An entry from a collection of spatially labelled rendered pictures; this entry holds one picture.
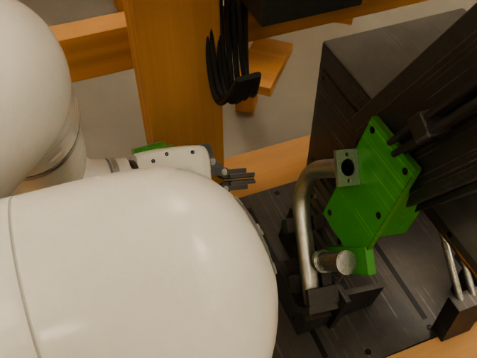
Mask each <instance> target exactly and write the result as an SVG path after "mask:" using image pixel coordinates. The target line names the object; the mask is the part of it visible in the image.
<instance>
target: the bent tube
mask: <svg viewBox="0 0 477 358"><path fill-rule="evenodd" d="M321 178H336V186H337V187H344V186H351V185H360V184H361V182H360V173H359V163H358V149H357V148H352V149H343V150H334V158H333V159H323V160H318V161H314V162H312V163H310V164H309V165H308V166H306V167H305V169H304V170H303V171H302V172H301V173H300V176H299V178H298V179H297V182H296V185H295V190H294V194H293V201H292V213H293V219H294V226H295V236H296V242H297V253H298V259H299V265H300V275H301V282H302V292H303V298H304V304H305V305H307V301H306V295H305V290H307V289H311V288H317V287H319V277H318V272H317V271H315V270H314V269H313V267H312V262H311V260H312V255H313V253H314V252H315V248H314V238H313V232H312V222H311V216H310V198H311V194H312V190H313V187H314V185H315V183H316V182H317V181H318V180H319V179H321ZM348 179H349V181H347V180H348Z"/></svg>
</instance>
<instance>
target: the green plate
mask: <svg viewBox="0 0 477 358"><path fill-rule="evenodd" d="M392 136H394V134H393V133H392V131H391V130H390V129H389V128H388V127H387V126H386V125H385V123H384V122H383V121H382V120H381V118H380V117H379V116H372V117H371V119H370V121H369V123H368V125H367V127H366V129H365V131H364V132H363V135H362V137H361V139H360V141H359V142H358V145H357V147H356V148H357V149H358V163H359V173H360V182H361V184H360V185H351V186H344V187H336V188H335V190H334V192H333V194H332V196H331V198H330V200H329V202H328V204H327V206H326V208H325V210H324V212H323V213H324V216H325V217H326V219H327V220H328V222H329V223H330V225H331V227H332V228H333V230H334V231H335V233H336V235H337V237H338V238H339V239H340V241H341V243H342V244H343V245H344V246H365V247H366V250H370V249H372V248H373V247H374V245H375V243H376V242H377V240H378V239H379V237H386V236H390V235H395V234H403V233H406V232H407V230H408V229H409V228H410V226H411V224H412V223H413V222H414V220H415V218H416V217H417V215H418V214H419V213H420V212H415V210H416V207H417V205H415V206H412V207H406V204H407V200H408V197H409V196H410V194H409V191H410V188H411V187H412V185H413V183H414V182H415V180H416V179H417V176H418V175H419V174H420V172H421V171H422V168H421V167H420V165H419V164H418V163H417V162H416V160H415V159H414V158H413V157H412V156H411V155H410V154H409V153H406V154H405V153H401V154H400V155H399V156H397V157H392V156H391V152H392V151H393V150H395V149H396V148H398V147H399V146H401V145H402V144H401V143H400V142H396V143H394V144H393V145H392V146H388V145H387V143H386V141H387V140H388V139H389V138H390V137H392Z"/></svg>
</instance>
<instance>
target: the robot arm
mask: <svg viewBox="0 0 477 358"><path fill-rule="evenodd" d="M254 175H255V172H251V173H247V172H246V168H235V169H228V168H225V167H223V165H222V164H220V162H218V161H217V160H216V159H215V158H214V154H213V150H212V147H211V145H210V143H202V144H200V145H197V146H176V147H169V148H158V149H153V150H149V151H143V152H140V153H135V154H133V155H132V156H130V158H129V160H127V159H126V158H125V157H120V158H100V159H90V158H88V157H87V153H86V147H85V142H84V135H83V130H82V120H81V116H80V107H79V103H78V101H77V98H76V97H75V93H74V90H73V86H72V80H71V77H70V70H69V66H68V64H67V59H66V57H65V54H64V52H63V50H62V47H61V46H60V44H59V42H58V40H57V38H56V37H55V34H54V33H53V32H52V31H51V29H50V27H49V26H48V25H47V24H46V22H44V20H43V19H42V18H41V17H40V16H39V15H38V14H37V13H35V12H34V11H33V10H32V9H30V8H28V7H27V6H26V5H25V4H22V3H21V2H20V1H17V0H0V358H272V356H273V350H274V346H275V341H276V335H277V328H278V287H277V281H276V274H277V270H276V267H275V264H274V262H273V261H272V259H271V256H270V252H269V248H268V245H267V244H266V242H265V240H264V238H263V235H264V233H263V230H262V229H261V227H260V225H259V224H256V222H255V220H254V219H253V217H252V216H251V214H250V213H249V212H248V210H247V209H246V208H245V207H244V206H243V203H242V202H241V201H240V200H239V199H238V198H237V196H236V197H234V196H233V195H232V194H231V193H230V191H231V190H244V189H248V184H254V183H256V180H254V178H253V177H254ZM212 176H216V177H218V178H223V180H224V181H223V182H222V183H219V184H217V183H216V182H214V181H213V180H212ZM239 178H245V179H239ZM231 179H238V180H231Z"/></svg>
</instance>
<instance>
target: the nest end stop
mask: <svg viewBox="0 0 477 358"><path fill-rule="evenodd" d="M338 308H339V302H337V303H331V304H327V305H321V306H318V307H314V308H308V307H307V306H306V305H305V304H304V303H301V304H297V305H294V309H295V312H297V313H303V314H306V315H313V314H317V313H323V312H326V311H329V310H335V309H338Z"/></svg>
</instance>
